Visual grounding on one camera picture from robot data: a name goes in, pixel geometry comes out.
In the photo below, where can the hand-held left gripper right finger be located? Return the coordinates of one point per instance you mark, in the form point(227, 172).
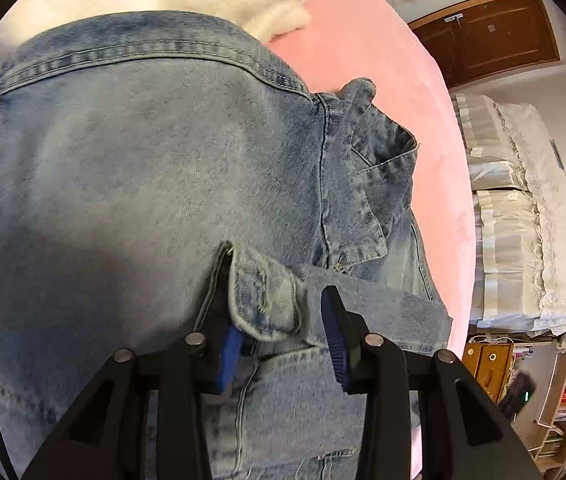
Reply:
point(335, 340)

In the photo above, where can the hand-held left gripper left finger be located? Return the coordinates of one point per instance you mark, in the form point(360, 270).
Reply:
point(227, 360)

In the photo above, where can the blue denim jeans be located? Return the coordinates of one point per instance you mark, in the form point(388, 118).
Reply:
point(138, 185)

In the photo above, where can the wooden drawer cabinet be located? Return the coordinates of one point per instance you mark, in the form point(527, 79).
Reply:
point(485, 367)

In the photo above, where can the black device with green light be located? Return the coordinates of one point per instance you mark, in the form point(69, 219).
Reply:
point(518, 392)

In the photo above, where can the pink plush blanket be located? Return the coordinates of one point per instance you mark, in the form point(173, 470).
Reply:
point(378, 60)

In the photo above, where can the brown wooden door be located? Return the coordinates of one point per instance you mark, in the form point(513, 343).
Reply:
point(488, 35)

